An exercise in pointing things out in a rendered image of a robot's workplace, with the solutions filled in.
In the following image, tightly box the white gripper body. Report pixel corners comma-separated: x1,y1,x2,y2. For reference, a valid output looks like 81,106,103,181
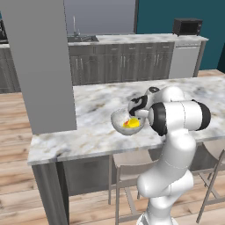
134,109,150,119

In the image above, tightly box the yellow cup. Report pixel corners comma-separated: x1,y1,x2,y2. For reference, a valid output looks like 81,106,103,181
121,116,142,129

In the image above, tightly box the grey bowl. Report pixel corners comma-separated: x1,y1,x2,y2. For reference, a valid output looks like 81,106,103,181
110,107,146,136

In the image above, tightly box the marble top dining island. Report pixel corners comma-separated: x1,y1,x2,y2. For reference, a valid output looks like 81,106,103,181
26,76,225,225

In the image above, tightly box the grey cupboard run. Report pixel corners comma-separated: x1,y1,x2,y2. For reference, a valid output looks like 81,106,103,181
0,43,22,95
68,41,176,86

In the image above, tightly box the grey metal stool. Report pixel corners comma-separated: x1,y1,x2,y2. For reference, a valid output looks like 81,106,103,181
195,139,225,224
107,148,163,225

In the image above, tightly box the silver dishwasher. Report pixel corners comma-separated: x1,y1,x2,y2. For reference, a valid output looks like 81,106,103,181
168,40,204,80

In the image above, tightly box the steel sink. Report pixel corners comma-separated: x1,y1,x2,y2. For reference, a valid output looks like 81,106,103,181
67,34,99,44

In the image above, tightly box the black microwave oven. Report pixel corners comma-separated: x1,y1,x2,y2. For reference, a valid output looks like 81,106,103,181
171,18,204,37

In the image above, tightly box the steel tap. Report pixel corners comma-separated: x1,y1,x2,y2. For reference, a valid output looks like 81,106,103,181
71,15,82,37

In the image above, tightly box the large grey block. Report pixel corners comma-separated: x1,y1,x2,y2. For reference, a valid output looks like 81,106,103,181
0,0,78,135

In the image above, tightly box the black appliance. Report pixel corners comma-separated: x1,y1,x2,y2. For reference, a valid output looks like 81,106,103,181
0,19,9,42

